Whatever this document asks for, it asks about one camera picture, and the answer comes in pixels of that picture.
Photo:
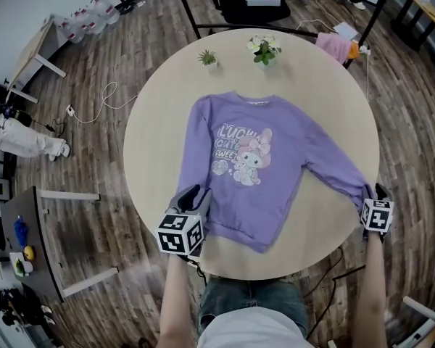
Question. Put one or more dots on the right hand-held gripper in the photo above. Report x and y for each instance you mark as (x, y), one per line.
(377, 218)

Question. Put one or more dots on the person's blue jeans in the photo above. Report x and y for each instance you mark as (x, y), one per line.
(250, 296)

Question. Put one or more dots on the light wood desk white legs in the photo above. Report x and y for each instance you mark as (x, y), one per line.
(32, 45)

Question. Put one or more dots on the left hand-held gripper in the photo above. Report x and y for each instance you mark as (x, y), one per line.
(179, 234)

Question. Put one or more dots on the small plant in white pot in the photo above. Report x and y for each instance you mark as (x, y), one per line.
(20, 268)

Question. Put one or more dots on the small white power strip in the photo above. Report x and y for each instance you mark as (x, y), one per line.
(70, 111)

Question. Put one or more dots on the white metal frame bar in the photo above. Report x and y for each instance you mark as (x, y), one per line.
(422, 307)

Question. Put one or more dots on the dark curved desk white legs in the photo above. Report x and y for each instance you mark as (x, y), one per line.
(43, 252)

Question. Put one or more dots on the purple sweatshirt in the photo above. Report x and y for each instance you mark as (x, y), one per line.
(253, 209)

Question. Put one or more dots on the person's left forearm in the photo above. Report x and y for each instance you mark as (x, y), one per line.
(181, 303)

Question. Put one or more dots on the white flat pad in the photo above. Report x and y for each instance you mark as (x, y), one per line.
(347, 30)

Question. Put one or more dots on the orange cloth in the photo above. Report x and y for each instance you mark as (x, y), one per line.
(352, 50)

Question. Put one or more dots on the yellow fruit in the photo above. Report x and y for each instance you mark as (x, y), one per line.
(29, 253)

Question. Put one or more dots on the person's right forearm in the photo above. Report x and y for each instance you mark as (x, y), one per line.
(375, 288)

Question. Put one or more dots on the round wooden table black legs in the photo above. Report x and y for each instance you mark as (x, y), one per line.
(431, 13)

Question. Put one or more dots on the pile of black equipment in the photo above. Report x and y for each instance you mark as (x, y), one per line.
(18, 310)

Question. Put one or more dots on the white flower potted plant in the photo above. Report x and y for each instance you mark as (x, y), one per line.
(264, 49)

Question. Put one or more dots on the group of large water bottles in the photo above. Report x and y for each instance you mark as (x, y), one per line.
(90, 20)

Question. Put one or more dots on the black swivel chair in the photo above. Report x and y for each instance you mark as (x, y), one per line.
(253, 13)

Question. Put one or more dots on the person's white top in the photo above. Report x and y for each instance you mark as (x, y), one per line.
(253, 330)

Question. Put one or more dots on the small green potted plant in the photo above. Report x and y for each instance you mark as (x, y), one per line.
(207, 58)

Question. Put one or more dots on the pink cloth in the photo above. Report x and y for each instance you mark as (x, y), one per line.
(331, 47)

